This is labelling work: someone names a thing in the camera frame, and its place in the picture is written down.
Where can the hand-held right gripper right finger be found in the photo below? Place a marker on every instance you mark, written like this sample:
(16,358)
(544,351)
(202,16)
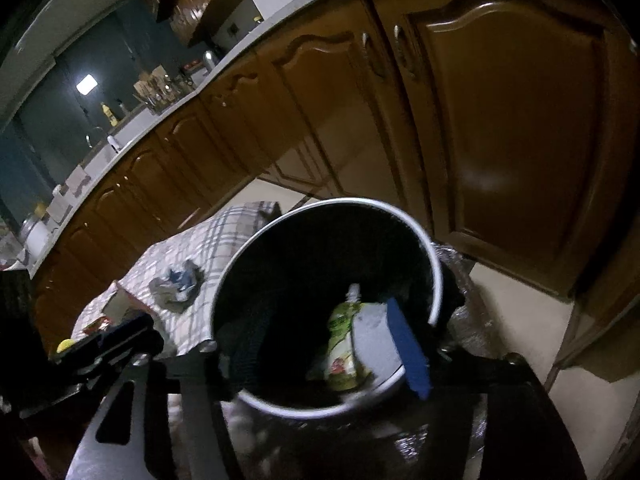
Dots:
(407,350)

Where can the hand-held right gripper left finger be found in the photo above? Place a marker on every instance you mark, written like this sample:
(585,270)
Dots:
(245,350)

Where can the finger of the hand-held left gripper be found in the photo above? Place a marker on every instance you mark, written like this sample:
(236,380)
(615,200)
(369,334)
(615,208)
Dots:
(95,367)
(130,331)

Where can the white and red carton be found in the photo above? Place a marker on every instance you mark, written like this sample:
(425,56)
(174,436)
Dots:
(120,305)

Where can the blue grey wrapper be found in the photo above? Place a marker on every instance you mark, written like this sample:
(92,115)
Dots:
(175,285)

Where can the black bin with white rim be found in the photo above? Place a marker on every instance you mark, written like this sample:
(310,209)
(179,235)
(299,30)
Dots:
(300,270)

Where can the white paper sheet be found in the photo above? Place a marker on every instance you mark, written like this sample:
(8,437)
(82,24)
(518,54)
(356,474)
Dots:
(375,340)

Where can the red packet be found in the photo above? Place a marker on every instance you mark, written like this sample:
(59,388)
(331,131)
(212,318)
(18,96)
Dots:
(95,327)

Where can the small yellow round object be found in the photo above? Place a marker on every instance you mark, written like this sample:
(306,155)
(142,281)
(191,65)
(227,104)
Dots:
(65,345)

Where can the green drink pouch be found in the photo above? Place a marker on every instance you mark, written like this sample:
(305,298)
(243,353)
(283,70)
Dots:
(340,340)

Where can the silver foil bag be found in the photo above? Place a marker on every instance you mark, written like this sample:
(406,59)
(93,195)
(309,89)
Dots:
(470,320)

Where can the white plastic container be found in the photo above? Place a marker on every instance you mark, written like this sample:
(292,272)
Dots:
(61,202)

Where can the white soap bottle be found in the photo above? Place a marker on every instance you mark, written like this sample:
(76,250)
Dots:
(114,144)

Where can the metal faucet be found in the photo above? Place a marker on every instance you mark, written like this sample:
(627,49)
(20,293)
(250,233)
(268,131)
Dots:
(92,132)

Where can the brown wooden side cabinet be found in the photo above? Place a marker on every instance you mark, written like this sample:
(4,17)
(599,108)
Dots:
(610,320)

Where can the yellow bottle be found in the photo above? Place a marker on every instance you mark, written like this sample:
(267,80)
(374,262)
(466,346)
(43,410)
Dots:
(107,114)

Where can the dark kitchen window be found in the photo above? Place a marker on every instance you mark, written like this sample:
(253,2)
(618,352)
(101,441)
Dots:
(45,125)

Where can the row of brown cabinet doors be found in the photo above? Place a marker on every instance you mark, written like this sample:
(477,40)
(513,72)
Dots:
(500,135)

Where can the dish rack with utensils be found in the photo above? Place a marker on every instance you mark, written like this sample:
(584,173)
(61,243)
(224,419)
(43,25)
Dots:
(160,92)

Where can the small red box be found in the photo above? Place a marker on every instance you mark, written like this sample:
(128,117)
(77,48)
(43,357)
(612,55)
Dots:
(191,67)

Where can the silver kettle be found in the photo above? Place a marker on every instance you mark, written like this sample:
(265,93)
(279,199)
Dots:
(209,60)

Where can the grey kitchen countertop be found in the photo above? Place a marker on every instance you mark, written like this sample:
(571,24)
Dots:
(280,20)

